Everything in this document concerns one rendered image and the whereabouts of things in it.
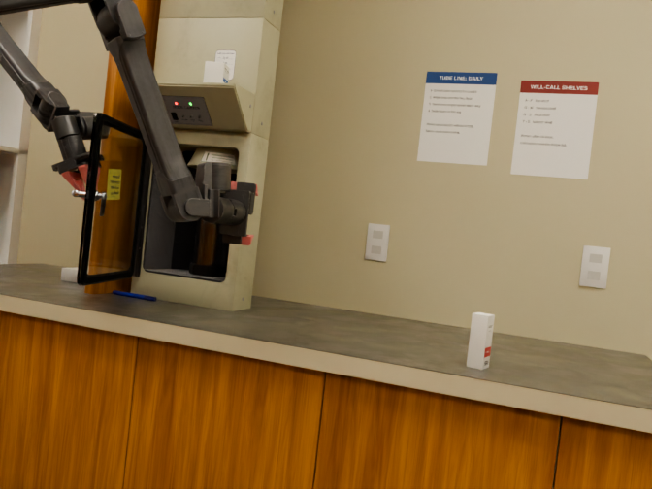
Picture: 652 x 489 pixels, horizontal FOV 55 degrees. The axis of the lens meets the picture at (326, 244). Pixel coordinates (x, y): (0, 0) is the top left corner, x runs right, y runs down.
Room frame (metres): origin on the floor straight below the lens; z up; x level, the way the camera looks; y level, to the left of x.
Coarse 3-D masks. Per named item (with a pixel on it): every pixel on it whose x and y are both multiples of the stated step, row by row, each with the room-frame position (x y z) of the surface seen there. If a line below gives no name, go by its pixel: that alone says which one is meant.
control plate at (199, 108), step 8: (168, 96) 1.60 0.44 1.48; (176, 96) 1.59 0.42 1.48; (184, 96) 1.58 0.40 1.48; (168, 104) 1.62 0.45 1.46; (184, 104) 1.60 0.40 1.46; (192, 104) 1.59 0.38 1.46; (200, 104) 1.59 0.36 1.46; (168, 112) 1.64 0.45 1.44; (176, 112) 1.63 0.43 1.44; (184, 112) 1.62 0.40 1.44; (192, 112) 1.61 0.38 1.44; (200, 112) 1.60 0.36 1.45; (208, 112) 1.59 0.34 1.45; (176, 120) 1.65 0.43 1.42; (184, 120) 1.64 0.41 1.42; (192, 120) 1.63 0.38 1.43; (200, 120) 1.62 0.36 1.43; (208, 120) 1.62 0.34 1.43
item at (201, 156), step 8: (200, 152) 1.71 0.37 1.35; (208, 152) 1.69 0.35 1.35; (216, 152) 1.69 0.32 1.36; (224, 152) 1.70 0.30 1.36; (232, 152) 1.71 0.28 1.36; (192, 160) 1.71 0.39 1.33; (200, 160) 1.69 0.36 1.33; (208, 160) 1.68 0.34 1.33; (216, 160) 1.68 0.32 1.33; (224, 160) 1.69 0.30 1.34; (232, 160) 1.70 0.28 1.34; (232, 168) 1.69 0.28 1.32
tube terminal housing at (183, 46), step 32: (160, 32) 1.72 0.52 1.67; (192, 32) 1.69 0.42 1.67; (224, 32) 1.66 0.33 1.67; (256, 32) 1.63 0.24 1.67; (160, 64) 1.72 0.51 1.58; (192, 64) 1.69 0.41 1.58; (256, 64) 1.63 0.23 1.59; (256, 96) 1.63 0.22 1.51; (256, 128) 1.65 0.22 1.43; (256, 160) 1.67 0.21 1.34; (256, 224) 1.71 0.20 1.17; (160, 288) 1.70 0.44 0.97; (192, 288) 1.66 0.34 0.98; (224, 288) 1.63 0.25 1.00
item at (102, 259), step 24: (120, 144) 1.55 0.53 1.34; (120, 168) 1.56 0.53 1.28; (96, 192) 1.44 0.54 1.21; (120, 192) 1.58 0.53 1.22; (96, 216) 1.46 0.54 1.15; (120, 216) 1.59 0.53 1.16; (96, 240) 1.47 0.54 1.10; (120, 240) 1.60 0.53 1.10; (96, 264) 1.48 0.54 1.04; (120, 264) 1.62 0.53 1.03
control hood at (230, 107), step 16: (192, 96) 1.58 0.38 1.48; (208, 96) 1.56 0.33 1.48; (224, 96) 1.54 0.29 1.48; (240, 96) 1.54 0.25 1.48; (224, 112) 1.58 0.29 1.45; (240, 112) 1.56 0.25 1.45; (192, 128) 1.66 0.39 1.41; (208, 128) 1.64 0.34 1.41; (224, 128) 1.62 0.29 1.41; (240, 128) 1.60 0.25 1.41
